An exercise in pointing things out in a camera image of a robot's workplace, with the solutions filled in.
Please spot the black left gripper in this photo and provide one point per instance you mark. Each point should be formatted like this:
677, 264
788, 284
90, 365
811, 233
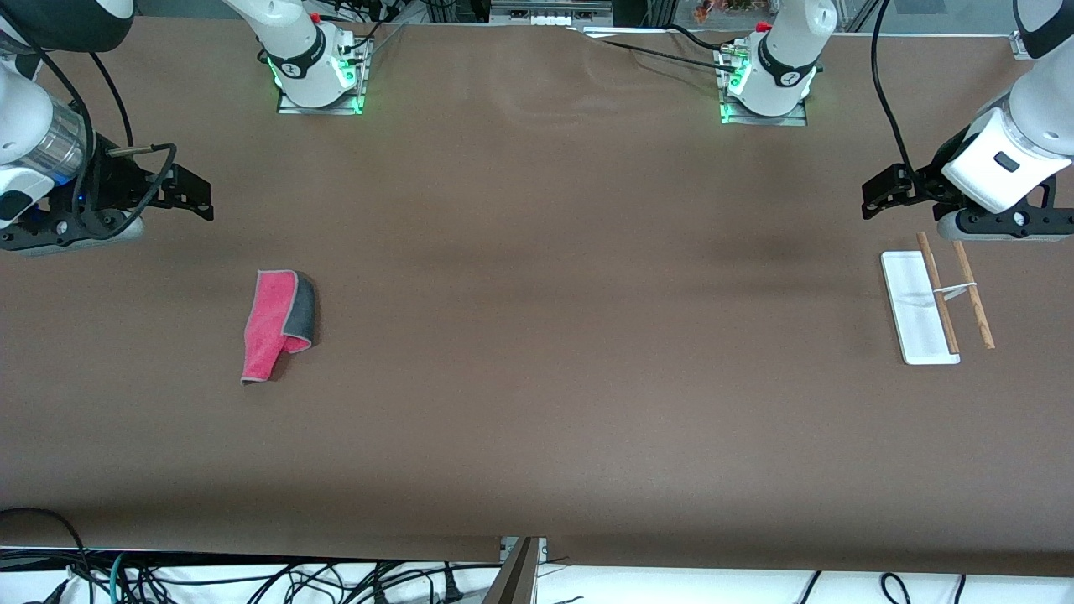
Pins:
929, 178

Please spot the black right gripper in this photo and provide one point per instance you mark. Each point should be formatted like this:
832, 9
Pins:
115, 182

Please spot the pink and grey towel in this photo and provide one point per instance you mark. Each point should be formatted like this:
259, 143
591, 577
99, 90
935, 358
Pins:
268, 327

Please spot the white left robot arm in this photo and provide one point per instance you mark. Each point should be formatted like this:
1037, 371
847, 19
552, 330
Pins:
1040, 109

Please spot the colourful small objects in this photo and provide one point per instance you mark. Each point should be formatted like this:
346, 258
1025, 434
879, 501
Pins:
713, 10

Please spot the brown table cover sheet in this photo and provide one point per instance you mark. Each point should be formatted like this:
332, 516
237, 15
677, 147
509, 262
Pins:
537, 335

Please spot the grey power strip bar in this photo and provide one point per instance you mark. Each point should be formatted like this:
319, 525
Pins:
550, 17

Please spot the brown table leg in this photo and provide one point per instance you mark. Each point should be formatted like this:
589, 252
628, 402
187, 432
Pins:
516, 583

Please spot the aluminium frame profile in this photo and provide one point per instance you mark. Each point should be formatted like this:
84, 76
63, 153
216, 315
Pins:
1019, 46

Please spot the small metal bracket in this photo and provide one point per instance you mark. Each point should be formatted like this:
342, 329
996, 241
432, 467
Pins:
542, 549

